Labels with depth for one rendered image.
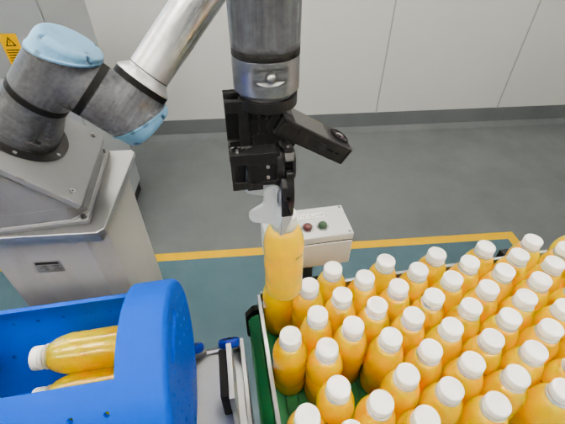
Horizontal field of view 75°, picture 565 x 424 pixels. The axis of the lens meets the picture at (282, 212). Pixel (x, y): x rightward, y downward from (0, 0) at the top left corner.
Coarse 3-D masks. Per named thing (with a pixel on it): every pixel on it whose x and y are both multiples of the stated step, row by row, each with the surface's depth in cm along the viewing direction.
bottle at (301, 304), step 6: (300, 294) 75; (318, 294) 75; (294, 300) 76; (300, 300) 75; (306, 300) 74; (312, 300) 74; (318, 300) 75; (294, 306) 77; (300, 306) 75; (306, 306) 75; (294, 312) 78; (300, 312) 76; (306, 312) 75; (294, 318) 79; (300, 318) 77; (294, 324) 80
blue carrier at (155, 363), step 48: (144, 288) 57; (0, 336) 68; (48, 336) 69; (144, 336) 49; (192, 336) 72; (0, 384) 69; (48, 384) 70; (96, 384) 46; (144, 384) 46; (192, 384) 65
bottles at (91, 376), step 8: (104, 368) 61; (112, 368) 61; (64, 376) 60; (72, 376) 60; (80, 376) 60; (88, 376) 59; (96, 376) 59; (104, 376) 59; (112, 376) 59; (56, 384) 59; (64, 384) 58; (72, 384) 58; (32, 392) 59
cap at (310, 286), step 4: (304, 280) 75; (308, 280) 75; (312, 280) 75; (316, 280) 75; (304, 284) 74; (308, 284) 74; (312, 284) 74; (316, 284) 74; (304, 288) 73; (308, 288) 73; (312, 288) 73; (316, 288) 73; (304, 292) 73; (308, 292) 73; (312, 292) 73; (316, 292) 74; (308, 296) 74; (312, 296) 74
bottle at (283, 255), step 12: (276, 228) 56; (300, 228) 58; (264, 240) 58; (276, 240) 56; (288, 240) 56; (300, 240) 57; (264, 252) 60; (276, 252) 57; (288, 252) 57; (300, 252) 58; (264, 264) 62; (276, 264) 59; (288, 264) 58; (300, 264) 60; (276, 276) 61; (288, 276) 60; (300, 276) 63; (276, 288) 63; (288, 288) 62; (300, 288) 65
